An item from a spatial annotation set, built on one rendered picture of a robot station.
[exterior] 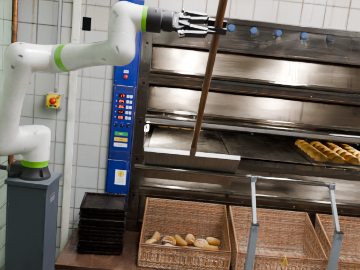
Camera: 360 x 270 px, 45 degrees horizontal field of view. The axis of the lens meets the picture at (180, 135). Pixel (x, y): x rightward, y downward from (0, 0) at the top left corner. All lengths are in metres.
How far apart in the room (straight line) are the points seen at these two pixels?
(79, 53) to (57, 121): 1.31
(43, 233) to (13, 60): 0.83
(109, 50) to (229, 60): 1.43
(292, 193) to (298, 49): 0.98
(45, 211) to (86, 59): 0.78
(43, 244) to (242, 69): 1.63
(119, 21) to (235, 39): 1.42
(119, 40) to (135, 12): 0.12
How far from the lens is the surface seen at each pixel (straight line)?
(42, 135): 2.09
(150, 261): 2.67
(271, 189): 3.08
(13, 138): 2.01
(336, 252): 2.69
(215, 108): 2.90
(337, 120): 3.10
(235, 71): 2.89
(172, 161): 2.54
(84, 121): 2.97
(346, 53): 3.09
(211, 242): 2.98
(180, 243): 2.94
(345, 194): 3.25
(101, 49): 1.64
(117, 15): 1.62
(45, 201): 2.11
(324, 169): 3.15
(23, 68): 1.85
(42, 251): 2.22
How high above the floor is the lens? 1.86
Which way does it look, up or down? 11 degrees down
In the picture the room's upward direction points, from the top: 6 degrees clockwise
